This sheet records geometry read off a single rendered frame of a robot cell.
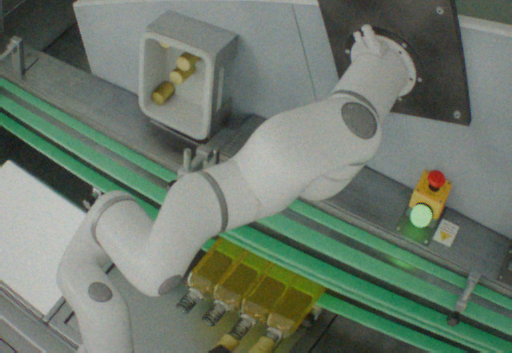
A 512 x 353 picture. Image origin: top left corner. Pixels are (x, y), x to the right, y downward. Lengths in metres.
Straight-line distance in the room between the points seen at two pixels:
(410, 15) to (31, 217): 1.02
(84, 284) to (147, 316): 0.58
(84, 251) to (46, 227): 0.69
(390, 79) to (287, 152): 0.33
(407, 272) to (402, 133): 0.26
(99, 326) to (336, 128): 0.42
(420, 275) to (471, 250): 0.13
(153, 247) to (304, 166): 0.21
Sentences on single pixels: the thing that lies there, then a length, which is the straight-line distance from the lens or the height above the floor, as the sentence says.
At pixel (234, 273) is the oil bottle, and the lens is 1.48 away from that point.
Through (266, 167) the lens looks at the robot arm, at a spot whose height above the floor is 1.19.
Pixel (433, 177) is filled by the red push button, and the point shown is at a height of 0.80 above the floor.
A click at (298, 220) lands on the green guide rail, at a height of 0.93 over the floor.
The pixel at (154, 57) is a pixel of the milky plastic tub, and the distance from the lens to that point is 1.57.
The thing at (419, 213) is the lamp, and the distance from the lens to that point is 1.40.
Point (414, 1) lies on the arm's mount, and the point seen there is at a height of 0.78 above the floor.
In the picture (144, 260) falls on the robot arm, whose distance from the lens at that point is 0.95.
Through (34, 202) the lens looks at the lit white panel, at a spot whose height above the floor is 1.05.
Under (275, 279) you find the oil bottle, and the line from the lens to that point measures 1.48.
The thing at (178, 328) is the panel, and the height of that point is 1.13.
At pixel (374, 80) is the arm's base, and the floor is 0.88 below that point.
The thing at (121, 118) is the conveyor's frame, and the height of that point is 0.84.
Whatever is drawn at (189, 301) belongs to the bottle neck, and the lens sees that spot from 1.46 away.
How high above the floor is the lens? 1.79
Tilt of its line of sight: 39 degrees down
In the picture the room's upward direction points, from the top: 140 degrees counter-clockwise
